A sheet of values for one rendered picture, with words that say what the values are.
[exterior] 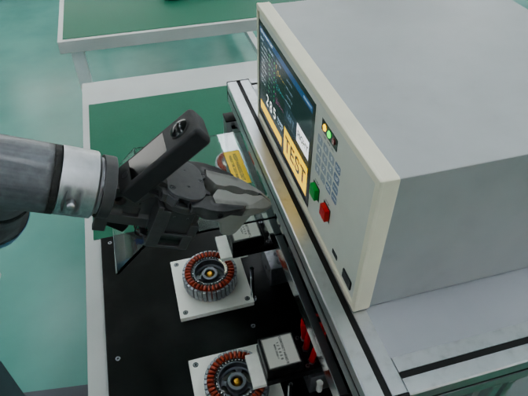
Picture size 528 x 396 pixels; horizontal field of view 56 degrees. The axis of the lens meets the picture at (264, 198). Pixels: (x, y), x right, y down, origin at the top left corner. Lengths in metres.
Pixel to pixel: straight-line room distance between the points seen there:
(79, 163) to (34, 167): 0.04
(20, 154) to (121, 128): 1.05
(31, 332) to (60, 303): 0.15
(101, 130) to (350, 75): 1.07
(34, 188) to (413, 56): 0.47
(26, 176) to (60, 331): 1.55
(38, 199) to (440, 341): 0.46
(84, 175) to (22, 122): 2.66
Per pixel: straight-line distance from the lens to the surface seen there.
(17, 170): 0.53
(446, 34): 0.76
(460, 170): 0.51
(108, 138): 1.54
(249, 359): 0.90
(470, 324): 0.64
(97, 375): 1.02
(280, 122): 0.76
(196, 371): 0.95
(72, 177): 0.54
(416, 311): 0.63
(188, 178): 0.58
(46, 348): 2.03
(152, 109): 1.64
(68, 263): 2.25
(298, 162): 0.70
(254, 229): 0.96
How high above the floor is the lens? 1.61
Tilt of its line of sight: 43 degrees down
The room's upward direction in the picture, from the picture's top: straight up
